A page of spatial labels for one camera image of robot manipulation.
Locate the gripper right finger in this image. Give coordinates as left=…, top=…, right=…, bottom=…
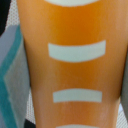
left=119, top=50, right=128, bottom=128

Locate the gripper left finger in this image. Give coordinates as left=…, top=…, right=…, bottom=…
left=0, top=25, right=30, bottom=128

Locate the yellow toy bread loaf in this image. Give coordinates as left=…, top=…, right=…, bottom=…
left=17, top=0, right=128, bottom=128

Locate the woven beige placemat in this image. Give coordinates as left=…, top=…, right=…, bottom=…
left=6, top=0, right=19, bottom=27

